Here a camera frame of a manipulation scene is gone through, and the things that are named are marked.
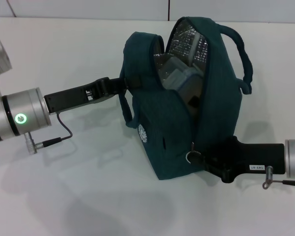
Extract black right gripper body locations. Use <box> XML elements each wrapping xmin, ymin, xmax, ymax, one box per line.
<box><xmin>203</xmin><ymin>136</ymin><xmax>286</xmax><ymax>184</ymax></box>

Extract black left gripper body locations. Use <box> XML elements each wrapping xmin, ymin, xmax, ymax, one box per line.
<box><xmin>44</xmin><ymin>77</ymin><xmax>129</xmax><ymax>115</ymax></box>

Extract clear food box blue rim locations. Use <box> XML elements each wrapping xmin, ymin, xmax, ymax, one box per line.
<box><xmin>161</xmin><ymin>58</ymin><xmax>203</xmax><ymax>104</ymax></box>

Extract dark teal fabric lunch bag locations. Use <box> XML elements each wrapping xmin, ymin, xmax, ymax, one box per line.
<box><xmin>117</xmin><ymin>16</ymin><xmax>254</xmax><ymax>181</ymax></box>

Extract left arm grey cable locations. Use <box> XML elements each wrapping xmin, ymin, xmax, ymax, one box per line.
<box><xmin>24</xmin><ymin>113</ymin><xmax>73</xmax><ymax>155</ymax></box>

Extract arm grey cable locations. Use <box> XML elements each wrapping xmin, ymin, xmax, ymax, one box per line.
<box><xmin>261</xmin><ymin>166</ymin><xmax>295</xmax><ymax>190</ymax></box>
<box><xmin>24</xmin><ymin>113</ymin><xmax>73</xmax><ymax>155</ymax></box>

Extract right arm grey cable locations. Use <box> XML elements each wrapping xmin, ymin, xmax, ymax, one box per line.
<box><xmin>261</xmin><ymin>166</ymin><xmax>295</xmax><ymax>190</ymax></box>

